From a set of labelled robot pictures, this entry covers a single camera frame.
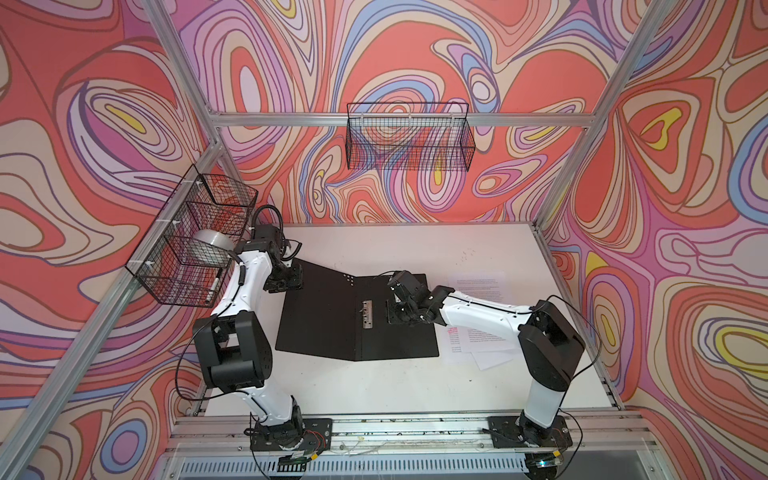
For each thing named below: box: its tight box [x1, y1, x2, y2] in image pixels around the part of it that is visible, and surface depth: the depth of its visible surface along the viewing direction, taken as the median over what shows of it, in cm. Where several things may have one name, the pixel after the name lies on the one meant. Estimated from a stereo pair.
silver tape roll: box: [192, 229, 235, 251], surface depth 75 cm
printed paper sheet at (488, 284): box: [448, 270, 506, 303], surface depth 104 cm
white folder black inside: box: [275, 258, 439, 361], surface depth 93 cm
